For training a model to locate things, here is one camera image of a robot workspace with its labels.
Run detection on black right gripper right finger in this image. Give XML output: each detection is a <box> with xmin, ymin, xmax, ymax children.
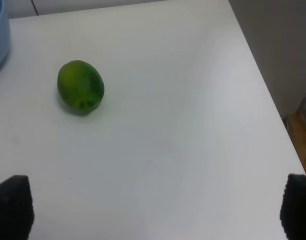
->
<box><xmin>280</xmin><ymin>173</ymin><xmax>306</xmax><ymax>240</ymax></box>

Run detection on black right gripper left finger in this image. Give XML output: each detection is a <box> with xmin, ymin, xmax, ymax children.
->
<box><xmin>0</xmin><ymin>175</ymin><xmax>35</xmax><ymax>240</ymax></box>

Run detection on green lime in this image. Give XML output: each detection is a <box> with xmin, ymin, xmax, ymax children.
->
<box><xmin>57</xmin><ymin>60</ymin><xmax>105</xmax><ymax>115</ymax></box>

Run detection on light blue bowl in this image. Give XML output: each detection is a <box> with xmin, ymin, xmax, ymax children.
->
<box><xmin>0</xmin><ymin>0</ymin><xmax>11</xmax><ymax>67</ymax></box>

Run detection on objects beside table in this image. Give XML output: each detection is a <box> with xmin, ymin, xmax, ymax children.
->
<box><xmin>286</xmin><ymin>93</ymin><xmax>306</xmax><ymax>173</ymax></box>

